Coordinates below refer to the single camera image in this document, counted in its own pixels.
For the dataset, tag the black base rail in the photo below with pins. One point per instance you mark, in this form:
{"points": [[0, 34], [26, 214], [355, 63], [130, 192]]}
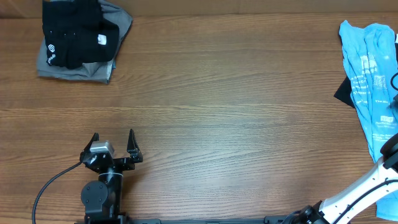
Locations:
{"points": [[266, 220]]}

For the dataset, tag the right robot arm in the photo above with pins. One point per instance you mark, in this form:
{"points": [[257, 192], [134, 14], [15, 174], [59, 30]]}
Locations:
{"points": [[380, 181]]}

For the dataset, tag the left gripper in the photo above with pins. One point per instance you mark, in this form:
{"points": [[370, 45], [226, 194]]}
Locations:
{"points": [[132, 147]]}

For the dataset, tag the black garment at right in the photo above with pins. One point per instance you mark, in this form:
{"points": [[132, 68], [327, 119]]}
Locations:
{"points": [[343, 93]]}

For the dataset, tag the light blue t-shirt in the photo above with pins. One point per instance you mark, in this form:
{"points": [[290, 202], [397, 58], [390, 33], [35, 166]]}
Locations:
{"points": [[370, 63]]}

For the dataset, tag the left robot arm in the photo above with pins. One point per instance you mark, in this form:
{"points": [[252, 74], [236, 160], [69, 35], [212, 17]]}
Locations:
{"points": [[102, 197]]}

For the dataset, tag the grey folded garment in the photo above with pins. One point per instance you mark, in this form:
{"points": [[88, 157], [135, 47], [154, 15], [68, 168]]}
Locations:
{"points": [[98, 71]]}

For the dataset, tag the black folded garment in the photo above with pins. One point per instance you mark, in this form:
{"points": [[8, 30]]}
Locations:
{"points": [[76, 32]]}

